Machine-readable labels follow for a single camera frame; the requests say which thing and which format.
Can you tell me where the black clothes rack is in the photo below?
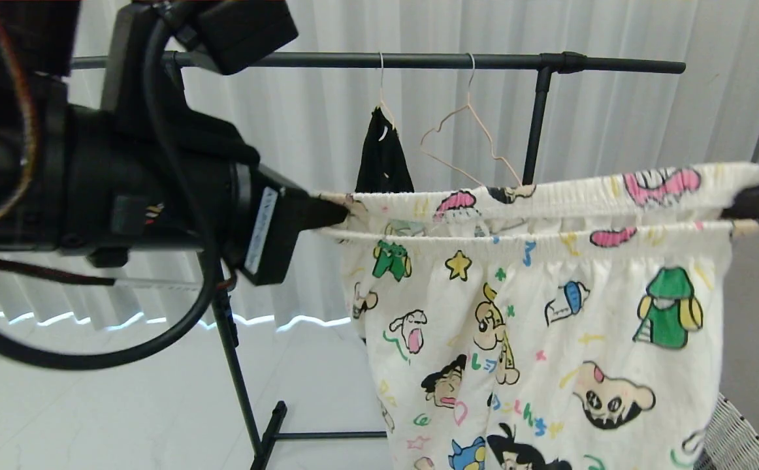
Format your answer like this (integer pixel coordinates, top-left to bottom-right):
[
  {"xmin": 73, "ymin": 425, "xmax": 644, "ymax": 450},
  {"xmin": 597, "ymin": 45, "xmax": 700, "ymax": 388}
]
[{"xmin": 69, "ymin": 51, "xmax": 687, "ymax": 470}]

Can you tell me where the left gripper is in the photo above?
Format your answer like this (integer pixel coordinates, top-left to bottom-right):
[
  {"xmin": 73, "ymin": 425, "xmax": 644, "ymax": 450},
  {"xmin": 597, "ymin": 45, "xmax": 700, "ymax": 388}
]
[{"xmin": 59, "ymin": 108, "xmax": 310, "ymax": 287}]

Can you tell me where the white curtain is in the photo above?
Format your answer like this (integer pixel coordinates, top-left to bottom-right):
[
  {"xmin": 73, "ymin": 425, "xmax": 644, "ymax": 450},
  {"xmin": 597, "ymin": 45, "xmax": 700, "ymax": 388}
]
[{"xmin": 0, "ymin": 0, "xmax": 759, "ymax": 334}]

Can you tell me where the black garment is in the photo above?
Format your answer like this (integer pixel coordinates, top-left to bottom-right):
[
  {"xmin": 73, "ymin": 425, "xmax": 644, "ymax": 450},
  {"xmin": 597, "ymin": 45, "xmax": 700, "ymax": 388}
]
[{"xmin": 355, "ymin": 106, "xmax": 415, "ymax": 194}]

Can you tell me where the pink clothes hanger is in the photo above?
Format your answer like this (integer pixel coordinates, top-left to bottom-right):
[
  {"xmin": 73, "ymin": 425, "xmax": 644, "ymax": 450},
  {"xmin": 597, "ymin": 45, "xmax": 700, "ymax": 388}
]
[
  {"xmin": 376, "ymin": 54, "xmax": 396, "ymax": 141},
  {"xmin": 419, "ymin": 54, "xmax": 524, "ymax": 189}
]

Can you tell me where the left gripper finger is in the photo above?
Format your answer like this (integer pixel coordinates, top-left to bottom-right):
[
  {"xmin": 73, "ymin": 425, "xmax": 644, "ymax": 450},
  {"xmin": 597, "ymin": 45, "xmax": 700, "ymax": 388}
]
[{"xmin": 296, "ymin": 193, "xmax": 349, "ymax": 231}]

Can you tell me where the black cable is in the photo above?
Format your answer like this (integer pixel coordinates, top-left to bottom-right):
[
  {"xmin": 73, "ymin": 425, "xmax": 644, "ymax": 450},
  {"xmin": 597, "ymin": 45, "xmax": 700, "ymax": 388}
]
[{"xmin": 0, "ymin": 13, "xmax": 223, "ymax": 371}]

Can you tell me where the white laundry basket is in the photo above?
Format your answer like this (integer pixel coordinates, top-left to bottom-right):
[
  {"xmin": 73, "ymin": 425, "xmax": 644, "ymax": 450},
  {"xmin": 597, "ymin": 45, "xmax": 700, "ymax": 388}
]
[{"xmin": 696, "ymin": 392, "xmax": 759, "ymax": 470}]

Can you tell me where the cream printed garment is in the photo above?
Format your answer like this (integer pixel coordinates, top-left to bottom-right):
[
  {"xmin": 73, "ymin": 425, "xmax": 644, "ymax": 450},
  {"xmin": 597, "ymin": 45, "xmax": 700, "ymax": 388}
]
[{"xmin": 314, "ymin": 162, "xmax": 759, "ymax": 470}]

